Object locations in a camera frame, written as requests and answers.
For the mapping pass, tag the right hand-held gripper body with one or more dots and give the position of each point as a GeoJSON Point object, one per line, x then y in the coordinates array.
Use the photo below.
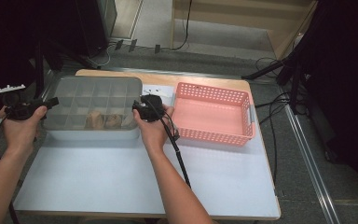
{"type": "Point", "coordinates": [152, 109]}

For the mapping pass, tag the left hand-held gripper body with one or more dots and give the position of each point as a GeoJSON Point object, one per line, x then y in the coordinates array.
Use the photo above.
{"type": "Point", "coordinates": [15, 107]}

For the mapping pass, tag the white sock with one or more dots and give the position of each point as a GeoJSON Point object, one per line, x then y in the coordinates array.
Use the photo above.
{"type": "Point", "coordinates": [128, 121]}

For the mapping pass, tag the tan knit sock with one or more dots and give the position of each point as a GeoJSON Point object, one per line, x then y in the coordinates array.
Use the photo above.
{"type": "Point", "coordinates": [113, 121]}

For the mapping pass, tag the peach sock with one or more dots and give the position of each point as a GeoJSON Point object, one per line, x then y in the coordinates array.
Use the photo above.
{"type": "Point", "coordinates": [95, 120]}

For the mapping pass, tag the translucent grey box lid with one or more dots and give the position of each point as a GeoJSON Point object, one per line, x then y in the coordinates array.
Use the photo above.
{"type": "Point", "coordinates": [93, 93]}

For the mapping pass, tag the white divided storage box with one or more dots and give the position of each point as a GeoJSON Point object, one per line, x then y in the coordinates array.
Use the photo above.
{"type": "Point", "coordinates": [93, 135]}

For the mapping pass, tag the pink perforated plastic basket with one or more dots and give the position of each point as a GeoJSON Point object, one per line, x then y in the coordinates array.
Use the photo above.
{"type": "Point", "coordinates": [211, 137]}

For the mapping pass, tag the person's right hand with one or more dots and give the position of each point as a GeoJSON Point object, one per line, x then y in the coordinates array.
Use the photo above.
{"type": "Point", "coordinates": [154, 135]}

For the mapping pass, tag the person's left hand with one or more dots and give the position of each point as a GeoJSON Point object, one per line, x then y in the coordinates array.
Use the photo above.
{"type": "Point", "coordinates": [20, 133]}

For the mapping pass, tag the black metal stand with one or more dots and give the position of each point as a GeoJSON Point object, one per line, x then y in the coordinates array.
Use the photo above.
{"type": "Point", "coordinates": [38, 71]}
{"type": "Point", "coordinates": [295, 81]}

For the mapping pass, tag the dark curtain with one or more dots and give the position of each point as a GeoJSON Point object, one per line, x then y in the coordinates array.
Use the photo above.
{"type": "Point", "coordinates": [348, 77]}
{"type": "Point", "coordinates": [6, 46]}

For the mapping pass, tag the dark cabinet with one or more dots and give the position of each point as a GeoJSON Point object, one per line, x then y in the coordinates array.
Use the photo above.
{"type": "Point", "coordinates": [90, 25]}

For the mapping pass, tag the small black bracket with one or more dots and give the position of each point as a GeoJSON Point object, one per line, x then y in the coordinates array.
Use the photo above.
{"type": "Point", "coordinates": [132, 45]}
{"type": "Point", "coordinates": [157, 48]}
{"type": "Point", "coordinates": [118, 44]}

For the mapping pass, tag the light wooden shelf frame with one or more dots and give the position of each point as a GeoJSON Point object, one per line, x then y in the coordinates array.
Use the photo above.
{"type": "Point", "coordinates": [230, 14]}

